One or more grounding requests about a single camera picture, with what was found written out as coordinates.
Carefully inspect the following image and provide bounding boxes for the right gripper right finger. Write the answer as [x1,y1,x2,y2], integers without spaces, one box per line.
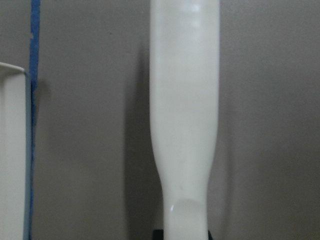
[208,231,213,240]

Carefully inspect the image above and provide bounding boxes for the beige hand brush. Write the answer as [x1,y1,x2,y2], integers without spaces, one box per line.
[149,0,220,240]

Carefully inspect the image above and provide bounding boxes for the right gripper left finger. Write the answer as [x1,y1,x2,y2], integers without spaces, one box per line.
[152,229,164,240]

